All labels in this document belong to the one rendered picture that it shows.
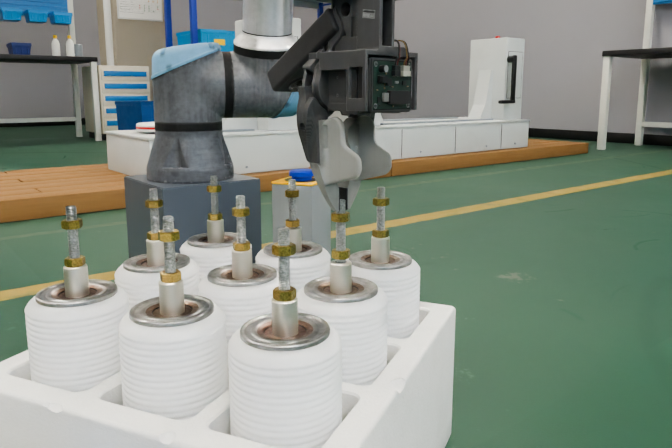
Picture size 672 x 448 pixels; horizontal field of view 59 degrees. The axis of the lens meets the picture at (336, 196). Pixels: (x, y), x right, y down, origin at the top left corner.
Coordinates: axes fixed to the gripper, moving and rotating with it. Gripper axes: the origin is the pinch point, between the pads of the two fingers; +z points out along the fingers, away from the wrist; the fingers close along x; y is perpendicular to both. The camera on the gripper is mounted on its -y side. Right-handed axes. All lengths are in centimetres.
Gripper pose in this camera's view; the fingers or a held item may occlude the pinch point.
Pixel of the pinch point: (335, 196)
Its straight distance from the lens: 59.7
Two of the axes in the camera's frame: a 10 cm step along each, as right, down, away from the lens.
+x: 7.2, -1.2, 6.9
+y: 7.0, 1.2, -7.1
